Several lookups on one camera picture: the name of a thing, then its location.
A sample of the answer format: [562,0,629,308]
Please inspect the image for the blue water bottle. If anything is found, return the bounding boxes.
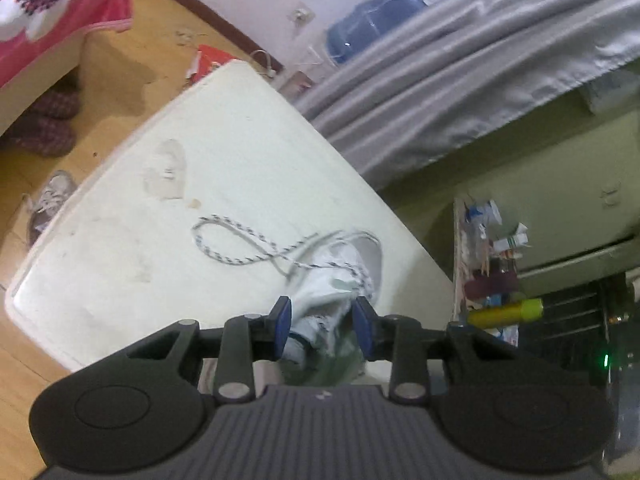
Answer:
[326,0,427,65]

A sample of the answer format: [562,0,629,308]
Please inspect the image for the grey curtain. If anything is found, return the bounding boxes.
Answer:
[296,0,639,188]

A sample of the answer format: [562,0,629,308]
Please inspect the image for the white water dispenser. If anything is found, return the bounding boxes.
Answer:
[273,44,338,103]

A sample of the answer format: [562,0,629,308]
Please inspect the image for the red gift box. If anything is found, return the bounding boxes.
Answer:
[186,44,235,84]

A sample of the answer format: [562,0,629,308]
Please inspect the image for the white wall socket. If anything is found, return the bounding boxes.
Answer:
[288,3,316,27]

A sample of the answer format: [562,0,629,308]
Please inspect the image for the dark red bottle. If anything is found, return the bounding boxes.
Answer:
[463,272,520,300]

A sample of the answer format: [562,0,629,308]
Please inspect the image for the white sneaker on floor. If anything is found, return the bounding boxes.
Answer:
[22,170,77,247]

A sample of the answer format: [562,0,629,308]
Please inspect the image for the white green tube box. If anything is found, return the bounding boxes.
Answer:
[492,223,529,254]

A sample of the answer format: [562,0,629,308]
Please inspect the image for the cluttered side table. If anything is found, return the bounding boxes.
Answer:
[452,198,537,347]

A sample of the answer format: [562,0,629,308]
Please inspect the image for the white black speckled shoelace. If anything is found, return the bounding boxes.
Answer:
[191,212,381,331]

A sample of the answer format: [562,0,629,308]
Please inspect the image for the white mint sneaker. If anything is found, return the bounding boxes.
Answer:
[279,231,383,387]

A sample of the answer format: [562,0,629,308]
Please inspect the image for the dark red slippers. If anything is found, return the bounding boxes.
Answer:
[2,89,80,158]

